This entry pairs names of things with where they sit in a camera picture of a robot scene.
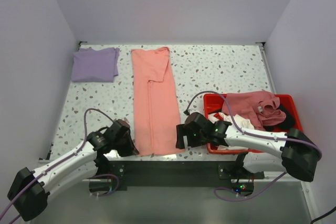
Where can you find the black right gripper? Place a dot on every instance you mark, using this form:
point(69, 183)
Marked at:
point(181, 130)

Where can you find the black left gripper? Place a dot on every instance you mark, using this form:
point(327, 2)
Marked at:
point(130, 150)

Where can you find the salmon pink t shirt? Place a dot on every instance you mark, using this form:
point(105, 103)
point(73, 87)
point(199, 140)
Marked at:
point(156, 109)

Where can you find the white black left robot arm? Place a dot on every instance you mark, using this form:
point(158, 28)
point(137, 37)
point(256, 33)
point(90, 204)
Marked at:
point(31, 190)

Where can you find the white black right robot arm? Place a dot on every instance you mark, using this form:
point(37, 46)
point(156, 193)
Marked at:
point(290, 152)

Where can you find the white t shirt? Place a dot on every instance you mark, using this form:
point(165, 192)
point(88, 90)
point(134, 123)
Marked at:
point(241, 122)

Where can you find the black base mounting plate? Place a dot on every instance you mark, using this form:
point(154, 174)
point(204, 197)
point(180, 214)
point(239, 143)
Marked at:
point(123, 174)

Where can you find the red plastic bin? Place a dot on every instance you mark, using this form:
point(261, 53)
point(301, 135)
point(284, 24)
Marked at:
point(213, 102)

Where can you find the dusty rose t shirt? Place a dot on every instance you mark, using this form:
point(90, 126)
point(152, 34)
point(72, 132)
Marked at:
point(260, 107)

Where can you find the folded purple t shirt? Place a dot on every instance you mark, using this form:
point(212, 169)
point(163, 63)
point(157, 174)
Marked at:
point(95, 65)

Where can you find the black t shirt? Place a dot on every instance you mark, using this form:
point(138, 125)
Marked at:
point(287, 119)

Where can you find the aluminium front rail frame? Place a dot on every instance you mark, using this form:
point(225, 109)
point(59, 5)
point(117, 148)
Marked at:
point(245, 162)

